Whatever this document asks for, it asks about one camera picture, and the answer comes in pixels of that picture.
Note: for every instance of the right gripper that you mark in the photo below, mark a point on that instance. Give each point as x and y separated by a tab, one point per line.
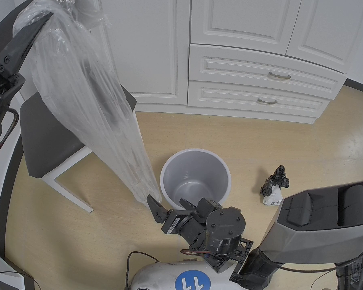
181	225

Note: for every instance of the clear plastic bag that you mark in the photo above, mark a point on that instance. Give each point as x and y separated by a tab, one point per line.
66	80

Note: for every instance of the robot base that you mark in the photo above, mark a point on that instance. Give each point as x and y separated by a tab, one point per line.
157	276

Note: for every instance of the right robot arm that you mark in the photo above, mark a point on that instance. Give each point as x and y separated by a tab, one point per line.
320	222

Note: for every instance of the pale grey trash bin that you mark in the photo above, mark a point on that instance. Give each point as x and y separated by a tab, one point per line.
181	174

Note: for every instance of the crumpled black plastic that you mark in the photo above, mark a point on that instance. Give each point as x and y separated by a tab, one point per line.
278	177

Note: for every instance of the white chair dark grey cushions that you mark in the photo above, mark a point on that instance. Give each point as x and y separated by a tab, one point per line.
42	149

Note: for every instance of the white printed wrapper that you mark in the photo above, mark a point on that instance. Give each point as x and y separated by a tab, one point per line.
272	198

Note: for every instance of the white wardrobe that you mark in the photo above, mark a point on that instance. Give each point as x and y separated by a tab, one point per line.
245	17

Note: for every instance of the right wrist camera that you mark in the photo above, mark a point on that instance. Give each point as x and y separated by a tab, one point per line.
210	205

